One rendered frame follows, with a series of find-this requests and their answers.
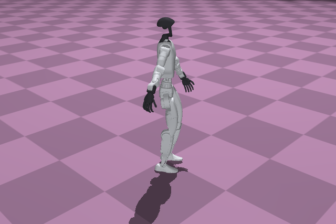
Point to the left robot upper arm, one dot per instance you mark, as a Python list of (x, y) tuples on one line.
[(176, 60)]

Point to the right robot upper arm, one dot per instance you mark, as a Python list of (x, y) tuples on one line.
[(163, 55)]

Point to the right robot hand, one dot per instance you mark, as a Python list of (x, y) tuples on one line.
[(149, 99)]

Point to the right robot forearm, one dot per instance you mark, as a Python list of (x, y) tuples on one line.
[(156, 77)]

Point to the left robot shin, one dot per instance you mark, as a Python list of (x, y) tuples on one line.
[(176, 137)]

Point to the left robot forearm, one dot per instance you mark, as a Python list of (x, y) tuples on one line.
[(179, 71)]

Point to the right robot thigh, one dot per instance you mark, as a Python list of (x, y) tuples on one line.
[(171, 114)]

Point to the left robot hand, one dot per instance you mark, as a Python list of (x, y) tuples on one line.
[(187, 82)]

